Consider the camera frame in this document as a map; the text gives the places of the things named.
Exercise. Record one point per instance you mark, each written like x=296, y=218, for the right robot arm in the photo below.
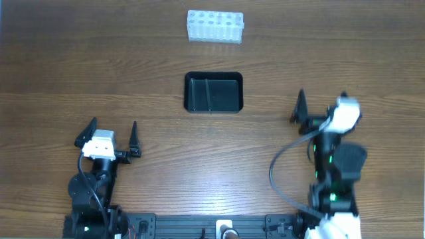
x=345, y=166

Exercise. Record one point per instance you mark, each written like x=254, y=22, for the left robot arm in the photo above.
x=79, y=191

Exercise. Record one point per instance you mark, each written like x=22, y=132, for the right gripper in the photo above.
x=313, y=123

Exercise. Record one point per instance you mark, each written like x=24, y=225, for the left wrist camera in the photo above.
x=99, y=144

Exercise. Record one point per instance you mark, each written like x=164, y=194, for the black tray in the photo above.
x=225, y=96

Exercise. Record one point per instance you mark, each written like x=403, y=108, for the mounting rail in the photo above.
x=186, y=227

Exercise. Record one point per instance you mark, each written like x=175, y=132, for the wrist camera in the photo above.
x=99, y=144
x=343, y=114

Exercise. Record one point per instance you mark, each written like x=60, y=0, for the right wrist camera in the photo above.
x=343, y=114

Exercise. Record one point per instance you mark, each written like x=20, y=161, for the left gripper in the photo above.
x=123, y=157

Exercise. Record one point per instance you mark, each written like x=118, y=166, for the white test tube rack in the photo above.
x=212, y=34

